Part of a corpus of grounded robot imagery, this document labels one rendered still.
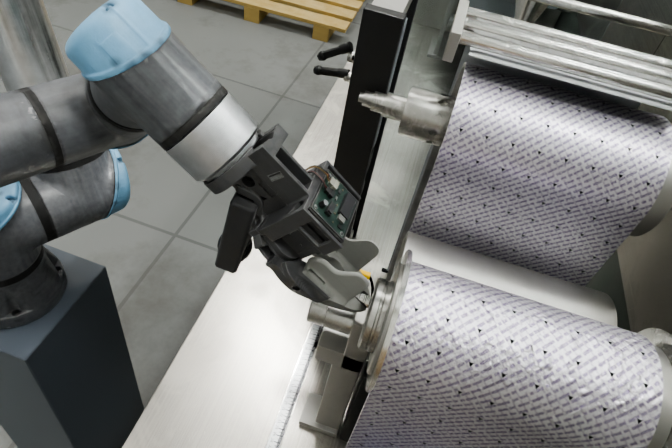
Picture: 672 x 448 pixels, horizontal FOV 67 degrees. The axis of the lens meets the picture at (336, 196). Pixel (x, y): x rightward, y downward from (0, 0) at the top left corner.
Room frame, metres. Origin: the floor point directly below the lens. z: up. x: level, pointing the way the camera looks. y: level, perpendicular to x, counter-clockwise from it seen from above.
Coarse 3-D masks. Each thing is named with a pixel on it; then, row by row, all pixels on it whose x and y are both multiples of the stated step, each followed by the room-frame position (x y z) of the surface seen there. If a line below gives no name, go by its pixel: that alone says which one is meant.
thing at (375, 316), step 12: (384, 288) 0.31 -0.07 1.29; (372, 300) 0.29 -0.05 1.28; (384, 300) 0.29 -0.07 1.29; (372, 312) 0.28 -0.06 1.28; (384, 312) 0.28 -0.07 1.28; (372, 324) 0.27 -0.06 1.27; (360, 336) 0.27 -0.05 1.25; (372, 336) 0.27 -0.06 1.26; (360, 348) 0.27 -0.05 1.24; (372, 348) 0.26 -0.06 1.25
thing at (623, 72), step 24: (456, 24) 0.55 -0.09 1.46; (480, 24) 0.57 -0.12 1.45; (504, 24) 0.60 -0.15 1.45; (528, 24) 0.60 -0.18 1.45; (456, 48) 0.53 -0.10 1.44; (480, 48) 0.53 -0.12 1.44; (504, 48) 0.53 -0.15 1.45; (528, 48) 0.53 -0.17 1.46; (552, 48) 0.56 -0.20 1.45; (576, 48) 0.56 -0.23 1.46; (600, 48) 0.58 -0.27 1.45; (624, 48) 0.58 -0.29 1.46; (552, 72) 0.53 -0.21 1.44; (576, 72) 0.52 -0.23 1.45; (600, 72) 0.52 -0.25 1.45; (624, 72) 0.55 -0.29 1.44; (648, 72) 0.54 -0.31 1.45; (624, 96) 0.51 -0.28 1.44; (648, 96) 0.52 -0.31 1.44
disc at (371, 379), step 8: (408, 256) 0.33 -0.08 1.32; (408, 264) 0.31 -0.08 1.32; (408, 272) 0.30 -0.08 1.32; (400, 288) 0.28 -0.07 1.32; (400, 296) 0.28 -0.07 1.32; (400, 304) 0.27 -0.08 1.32; (392, 312) 0.27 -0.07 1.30; (392, 320) 0.26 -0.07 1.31; (392, 328) 0.25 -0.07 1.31; (384, 344) 0.24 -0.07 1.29; (384, 352) 0.24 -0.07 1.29; (376, 368) 0.23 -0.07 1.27; (368, 376) 0.25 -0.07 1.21; (376, 376) 0.23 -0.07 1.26; (368, 384) 0.23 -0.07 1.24; (368, 392) 0.23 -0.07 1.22
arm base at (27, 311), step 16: (48, 256) 0.48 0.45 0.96; (32, 272) 0.43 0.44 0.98; (48, 272) 0.45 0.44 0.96; (64, 272) 0.49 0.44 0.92; (0, 288) 0.39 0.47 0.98; (16, 288) 0.41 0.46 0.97; (32, 288) 0.42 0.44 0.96; (48, 288) 0.44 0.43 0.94; (64, 288) 0.46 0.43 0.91; (0, 304) 0.38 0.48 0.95; (16, 304) 0.40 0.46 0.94; (32, 304) 0.41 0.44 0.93; (48, 304) 0.42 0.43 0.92; (0, 320) 0.37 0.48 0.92; (16, 320) 0.38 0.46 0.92; (32, 320) 0.39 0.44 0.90
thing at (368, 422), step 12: (360, 420) 0.24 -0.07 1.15; (372, 420) 0.23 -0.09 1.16; (384, 420) 0.23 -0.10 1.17; (396, 420) 0.23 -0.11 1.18; (360, 432) 0.24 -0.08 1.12; (372, 432) 0.23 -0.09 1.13; (384, 432) 0.23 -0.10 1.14; (396, 432) 0.23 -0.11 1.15; (408, 432) 0.23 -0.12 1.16; (420, 432) 0.23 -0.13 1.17; (348, 444) 0.24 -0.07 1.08; (360, 444) 0.23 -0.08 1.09; (372, 444) 0.23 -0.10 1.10; (384, 444) 0.23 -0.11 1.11; (396, 444) 0.23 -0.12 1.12; (408, 444) 0.23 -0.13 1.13; (420, 444) 0.23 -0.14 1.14; (432, 444) 0.22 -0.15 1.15; (444, 444) 0.22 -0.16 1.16; (456, 444) 0.22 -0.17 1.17
